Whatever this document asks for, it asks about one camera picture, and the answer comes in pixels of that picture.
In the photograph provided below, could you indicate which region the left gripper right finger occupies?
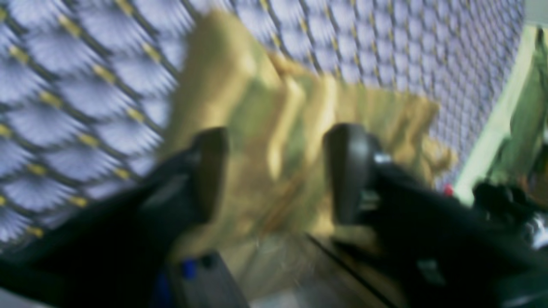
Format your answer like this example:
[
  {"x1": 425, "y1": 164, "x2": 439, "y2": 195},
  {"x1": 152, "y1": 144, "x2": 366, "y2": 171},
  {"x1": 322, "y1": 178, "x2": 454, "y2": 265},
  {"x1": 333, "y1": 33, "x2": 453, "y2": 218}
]
[{"x1": 323, "y1": 123, "x2": 547, "y2": 308}]

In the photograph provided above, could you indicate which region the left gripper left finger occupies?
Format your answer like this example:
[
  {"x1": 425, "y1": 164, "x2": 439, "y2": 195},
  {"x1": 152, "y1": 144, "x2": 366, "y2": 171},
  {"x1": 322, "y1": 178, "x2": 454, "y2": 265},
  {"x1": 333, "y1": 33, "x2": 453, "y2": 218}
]
[{"x1": 1, "y1": 128, "x2": 229, "y2": 308}]

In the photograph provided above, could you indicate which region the camouflage T-shirt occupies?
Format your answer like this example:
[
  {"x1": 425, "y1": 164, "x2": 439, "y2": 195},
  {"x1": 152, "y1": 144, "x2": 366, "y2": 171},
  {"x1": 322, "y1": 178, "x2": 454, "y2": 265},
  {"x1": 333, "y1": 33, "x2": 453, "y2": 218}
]
[{"x1": 158, "y1": 11, "x2": 459, "y2": 308}]

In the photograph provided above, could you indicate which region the white plastic bin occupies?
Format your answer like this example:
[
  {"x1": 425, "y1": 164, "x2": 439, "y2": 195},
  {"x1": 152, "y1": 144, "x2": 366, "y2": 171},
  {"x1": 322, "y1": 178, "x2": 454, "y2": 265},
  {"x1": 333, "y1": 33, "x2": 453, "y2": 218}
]
[{"x1": 454, "y1": 0, "x2": 547, "y2": 205}]

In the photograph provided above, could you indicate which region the purple fan-pattern tablecloth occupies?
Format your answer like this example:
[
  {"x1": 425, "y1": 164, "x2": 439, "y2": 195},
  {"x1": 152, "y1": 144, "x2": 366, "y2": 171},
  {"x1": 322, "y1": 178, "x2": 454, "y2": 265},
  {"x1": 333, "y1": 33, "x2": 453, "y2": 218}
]
[{"x1": 1, "y1": 0, "x2": 525, "y2": 257}]

